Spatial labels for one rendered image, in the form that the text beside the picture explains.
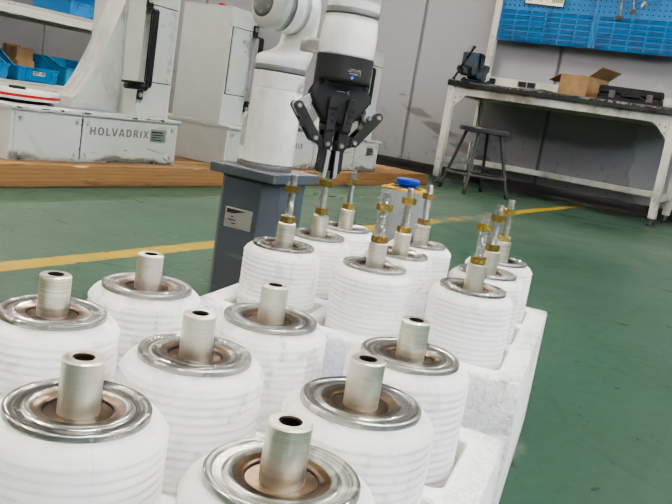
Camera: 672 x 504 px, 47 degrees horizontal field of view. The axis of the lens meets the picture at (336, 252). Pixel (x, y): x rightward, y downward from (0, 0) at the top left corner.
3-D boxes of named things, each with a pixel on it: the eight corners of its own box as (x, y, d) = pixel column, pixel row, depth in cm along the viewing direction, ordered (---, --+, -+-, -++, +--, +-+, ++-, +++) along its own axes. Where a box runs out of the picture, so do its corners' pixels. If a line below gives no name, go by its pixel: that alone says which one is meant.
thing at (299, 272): (209, 381, 96) (228, 240, 92) (254, 365, 104) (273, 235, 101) (272, 406, 91) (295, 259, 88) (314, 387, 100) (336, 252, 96)
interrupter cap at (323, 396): (279, 411, 45) (280, 399, 45) (325, 376, 52) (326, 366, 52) (401, 448, 43) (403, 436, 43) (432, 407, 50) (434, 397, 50)
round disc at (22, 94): (-47, 91, 280) (-46, 75, 279) (25, 98, 306) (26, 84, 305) (6, 102, 265) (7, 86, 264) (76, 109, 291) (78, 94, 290)
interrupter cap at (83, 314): (-31, 316, 53) (-30, 306, 53) (46, 297, 60) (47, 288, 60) (58, 343, 50) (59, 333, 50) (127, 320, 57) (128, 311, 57)
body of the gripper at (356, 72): (325, 45, 96) (313, 120, 98) (386, 57, 99) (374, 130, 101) (307, 46, 103) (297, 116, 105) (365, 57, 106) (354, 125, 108)
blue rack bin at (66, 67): (24, 79, 614) (26, 52, 610) (64, 84, 646) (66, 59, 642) (64, 86, 589) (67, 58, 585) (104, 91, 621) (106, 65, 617)
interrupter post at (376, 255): (384, 269, 92) (388, 242, 91) (383, 273, 90) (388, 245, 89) (364, 265, 92) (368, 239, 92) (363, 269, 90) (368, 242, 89)
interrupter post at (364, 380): (334, 409, 47) (343, 358, 46) (347, 398, 49) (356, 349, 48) (371, 420, 46) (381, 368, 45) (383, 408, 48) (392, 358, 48)
